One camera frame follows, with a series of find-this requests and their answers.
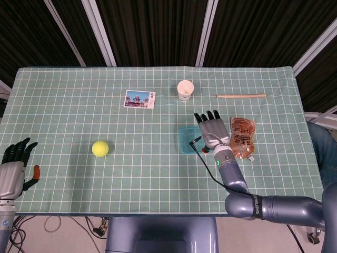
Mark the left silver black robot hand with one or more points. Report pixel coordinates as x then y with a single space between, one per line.
11 179

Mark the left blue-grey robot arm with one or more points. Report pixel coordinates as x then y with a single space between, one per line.
6 226

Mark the blue translucent container lid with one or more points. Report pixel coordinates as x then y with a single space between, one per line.
187 139

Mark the postcard with building photo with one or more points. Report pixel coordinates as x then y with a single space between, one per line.
139 99

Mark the black yellow floor plug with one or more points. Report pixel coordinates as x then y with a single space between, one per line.
99 229

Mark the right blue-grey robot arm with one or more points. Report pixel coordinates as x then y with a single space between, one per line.
284 208

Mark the person's leg in jeans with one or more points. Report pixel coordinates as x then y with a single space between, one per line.
325 147

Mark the yellow tennis ball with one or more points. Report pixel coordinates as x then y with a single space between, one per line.
100 148

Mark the wide double white frame post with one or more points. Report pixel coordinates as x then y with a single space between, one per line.
98 31

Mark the grey metal frame bar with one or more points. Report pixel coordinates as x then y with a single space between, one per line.
322 116

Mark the light wooden stick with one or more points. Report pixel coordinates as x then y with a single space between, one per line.
242 96

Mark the black pleated curtain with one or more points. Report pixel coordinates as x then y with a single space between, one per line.
158 29

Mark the thin white frame post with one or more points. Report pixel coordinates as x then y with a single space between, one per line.
64 33

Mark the black caster wheel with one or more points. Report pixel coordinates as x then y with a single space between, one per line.
313 238

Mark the brown sauce spout pouch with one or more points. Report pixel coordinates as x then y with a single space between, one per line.
243 134

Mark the blue-grey robot torso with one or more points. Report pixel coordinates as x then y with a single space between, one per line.
162 234

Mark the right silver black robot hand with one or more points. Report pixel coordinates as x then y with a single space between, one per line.
214 131

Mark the white paper cup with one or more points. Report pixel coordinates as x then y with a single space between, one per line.
185 89

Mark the green checked tablecloth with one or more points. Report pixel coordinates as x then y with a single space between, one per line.
131 171

